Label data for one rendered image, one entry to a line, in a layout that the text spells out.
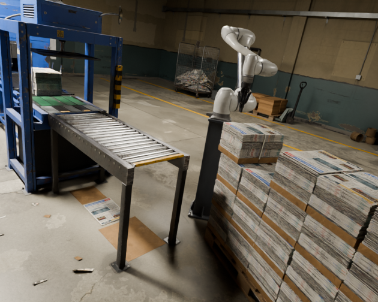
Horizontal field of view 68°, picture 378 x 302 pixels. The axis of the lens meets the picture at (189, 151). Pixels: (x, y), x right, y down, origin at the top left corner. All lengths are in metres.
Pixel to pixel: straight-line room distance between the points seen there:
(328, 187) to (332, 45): 7.50
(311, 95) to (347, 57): 1.29
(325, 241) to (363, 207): 0.28
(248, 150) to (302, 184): 0.56
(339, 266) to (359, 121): 7.14
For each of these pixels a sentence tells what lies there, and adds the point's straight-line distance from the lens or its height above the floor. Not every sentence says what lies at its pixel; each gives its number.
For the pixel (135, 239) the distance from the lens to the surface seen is 2.48.
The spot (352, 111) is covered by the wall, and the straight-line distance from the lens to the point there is 8.56.
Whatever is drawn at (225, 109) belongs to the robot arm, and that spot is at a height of 1.10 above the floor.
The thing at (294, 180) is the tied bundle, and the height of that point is 0.96.
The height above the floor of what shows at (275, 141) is 1.01.
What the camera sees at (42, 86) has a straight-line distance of 3.65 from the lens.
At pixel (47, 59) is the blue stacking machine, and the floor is 1.05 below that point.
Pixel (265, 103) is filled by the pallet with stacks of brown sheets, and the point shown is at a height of 0.41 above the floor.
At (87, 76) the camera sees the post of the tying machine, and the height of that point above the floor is 1.06.
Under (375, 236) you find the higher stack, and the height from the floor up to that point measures 0.94.
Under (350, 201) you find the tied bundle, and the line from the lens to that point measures 1.46.
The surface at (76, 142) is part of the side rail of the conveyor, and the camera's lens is 2.40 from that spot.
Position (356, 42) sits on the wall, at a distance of 8.67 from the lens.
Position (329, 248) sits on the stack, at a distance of 1.59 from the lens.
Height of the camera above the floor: 1.55
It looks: 20 degrees down
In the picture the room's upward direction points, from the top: 9 degrees clockwise
